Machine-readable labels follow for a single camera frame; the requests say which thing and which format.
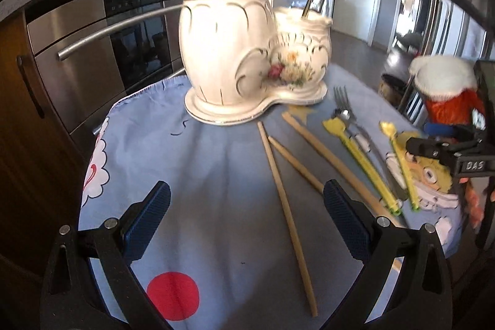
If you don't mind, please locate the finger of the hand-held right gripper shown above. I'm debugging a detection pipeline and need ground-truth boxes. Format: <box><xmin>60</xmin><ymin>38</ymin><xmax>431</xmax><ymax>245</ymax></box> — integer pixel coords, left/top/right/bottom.
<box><xmin>405</xmin><ymin>124</ymin><xmax>486</xmax><ymax>170</ymax></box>

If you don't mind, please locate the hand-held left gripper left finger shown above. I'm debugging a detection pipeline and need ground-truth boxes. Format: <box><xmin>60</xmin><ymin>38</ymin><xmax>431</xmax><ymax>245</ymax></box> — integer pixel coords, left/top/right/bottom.
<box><xmin>41</xmin><ymin>180</ymin><xmax>173</xmax><ymax>330</ymax></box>

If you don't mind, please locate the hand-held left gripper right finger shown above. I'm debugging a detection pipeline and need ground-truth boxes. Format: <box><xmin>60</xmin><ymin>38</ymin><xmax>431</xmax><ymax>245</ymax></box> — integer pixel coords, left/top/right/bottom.
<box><xmin>323</xmin><ymin>179</ymin><xmax>453</xmax><ymax>330</ymax></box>

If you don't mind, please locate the yellow plastic utensil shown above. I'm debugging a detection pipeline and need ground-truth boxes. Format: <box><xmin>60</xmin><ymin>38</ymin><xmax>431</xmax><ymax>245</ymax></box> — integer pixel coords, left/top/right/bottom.
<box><xmin>380</xmin><ymin>121</ymin><xmax>421</xmax><ymax>211</ymax></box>
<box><xmin>323</xmin><ymin>117</ymin><xmax>403</xmax><ymax>216</ymax></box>

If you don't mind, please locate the wooden chopstick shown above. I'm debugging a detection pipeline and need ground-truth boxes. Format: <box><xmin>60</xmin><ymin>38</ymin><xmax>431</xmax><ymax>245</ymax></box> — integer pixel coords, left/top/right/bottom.
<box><xmin>268</xmin><ymin>136</ymin><xmax>325</xmax><ymax>195</ymax></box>
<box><xmin>282</xmin><ymin>111</ymin><xmax>403</xmax><ymax>228</ymax></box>
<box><xmin>257</xmin><ymin>121</ymin><xmax>318</xmax><ymax>317</ymax></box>

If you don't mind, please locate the metal spoon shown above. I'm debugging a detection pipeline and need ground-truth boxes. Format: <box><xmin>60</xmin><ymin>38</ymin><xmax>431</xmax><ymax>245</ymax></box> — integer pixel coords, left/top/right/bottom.
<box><xmin>333</xmin><ymin>108</ymin><xmax>372</xmax><ymax>155</ymax></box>

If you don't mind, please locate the white floral ceramic utensil holder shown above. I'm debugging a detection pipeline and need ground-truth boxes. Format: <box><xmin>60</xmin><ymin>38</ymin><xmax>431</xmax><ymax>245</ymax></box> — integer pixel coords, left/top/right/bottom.
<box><xmin>177</xmin><ymin>0</ymin><xmax>334</xmax><ymax>126</ymax></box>

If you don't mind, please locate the red plush with white trim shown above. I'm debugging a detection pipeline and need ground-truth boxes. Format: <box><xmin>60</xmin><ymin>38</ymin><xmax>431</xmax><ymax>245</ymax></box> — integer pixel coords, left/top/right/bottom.
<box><xmin>409</xmin><ymin>55</ymin><xmax>486</xmax><ymax>137</ymax></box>

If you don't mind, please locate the blue cartoon printed tablecloth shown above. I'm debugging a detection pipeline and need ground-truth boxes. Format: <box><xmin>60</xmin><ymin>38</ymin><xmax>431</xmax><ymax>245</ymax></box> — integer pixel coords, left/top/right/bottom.
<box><xmin>77</xmin><ymin>63</ymin><xmax>465</xmax><ymax>323</ymax></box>

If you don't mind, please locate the brown wooden cabinet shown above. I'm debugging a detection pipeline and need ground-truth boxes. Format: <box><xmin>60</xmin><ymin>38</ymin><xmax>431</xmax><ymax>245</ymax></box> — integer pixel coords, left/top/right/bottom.
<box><xmin>0</xmin><ymin>11</ymin><xmax>93</xmax><ymax>276</ymax></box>

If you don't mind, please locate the stainless steel oven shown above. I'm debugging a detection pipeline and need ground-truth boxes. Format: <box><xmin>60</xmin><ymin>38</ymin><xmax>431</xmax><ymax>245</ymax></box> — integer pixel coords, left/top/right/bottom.
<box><xmin>25</xmin><ymin>0</ymin><xmax>186</xmax><ymax>137</ymax></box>

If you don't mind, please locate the curved metal oven handle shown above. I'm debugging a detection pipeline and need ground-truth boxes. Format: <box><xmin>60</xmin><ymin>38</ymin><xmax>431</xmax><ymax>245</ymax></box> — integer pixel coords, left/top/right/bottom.
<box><xmin>57</xmin><ymin>4</ymin><xmax>184</xmax><ymax>61</ymax></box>

